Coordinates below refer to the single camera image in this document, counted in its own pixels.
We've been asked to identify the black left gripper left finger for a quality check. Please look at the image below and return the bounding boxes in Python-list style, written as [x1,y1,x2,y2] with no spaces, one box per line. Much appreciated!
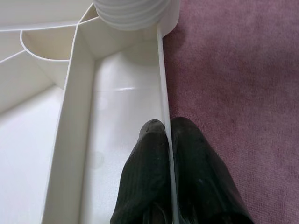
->
[109,119,175,224]

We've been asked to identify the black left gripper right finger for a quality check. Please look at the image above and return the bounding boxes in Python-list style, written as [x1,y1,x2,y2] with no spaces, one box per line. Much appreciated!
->
[170,116,256,224]

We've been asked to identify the white plastic table top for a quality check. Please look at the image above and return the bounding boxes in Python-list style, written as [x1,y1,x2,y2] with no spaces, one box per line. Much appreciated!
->
[0,0,181,224]

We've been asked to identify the white plastic table leg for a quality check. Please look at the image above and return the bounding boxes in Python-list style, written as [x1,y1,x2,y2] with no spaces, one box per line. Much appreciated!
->
[93,0,170,31]

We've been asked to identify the pink table cloth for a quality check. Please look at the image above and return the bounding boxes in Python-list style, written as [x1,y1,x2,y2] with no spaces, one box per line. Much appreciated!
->
[161,0,299,224]

